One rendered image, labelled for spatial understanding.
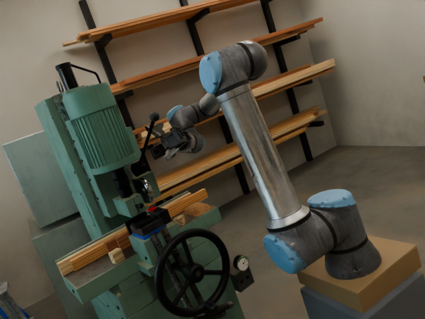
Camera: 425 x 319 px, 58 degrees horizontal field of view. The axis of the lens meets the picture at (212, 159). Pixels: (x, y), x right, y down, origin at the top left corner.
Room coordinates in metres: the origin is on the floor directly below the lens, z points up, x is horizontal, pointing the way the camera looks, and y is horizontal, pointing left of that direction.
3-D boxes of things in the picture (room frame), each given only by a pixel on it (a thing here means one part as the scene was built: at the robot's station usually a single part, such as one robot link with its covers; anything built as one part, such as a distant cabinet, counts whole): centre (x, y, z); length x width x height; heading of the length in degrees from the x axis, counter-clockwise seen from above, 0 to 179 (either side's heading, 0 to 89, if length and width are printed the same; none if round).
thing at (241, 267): (1.43, 0.03, 0.65); 0.06 x 0.04 x 0.08; 122
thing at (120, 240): (1.40, 0.36, 0.92); 0.17 x 0.02 x 0.05; 122
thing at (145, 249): (1.29, 0.28, 0.91); 0.15 x 0.14 x 0.09; 122
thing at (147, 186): (1.64, 0.32, 1.02); 0.12 x 0.03 x 0.12; 32
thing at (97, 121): (1.47, 0.36, 1.34); 0.18 x 0.18 x 0.31
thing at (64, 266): (1.47, 0.39, 0.92); 0.60 x 0.02 x 0.05; 122
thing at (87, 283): (1.36, 0.33, 0.87); 0.61 x 0.30 x 0.06; 122
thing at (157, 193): (1.71, 0.33, 1.02); 0.09 x 0.07 x 0.12; 122
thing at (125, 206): (1.48, 0.37, 1.02); 0.14 x 0.07 x 0.09; 32
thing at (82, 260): (1.48, 0.34, 0.92); 0.62 x 0.02 x 0.04; 122
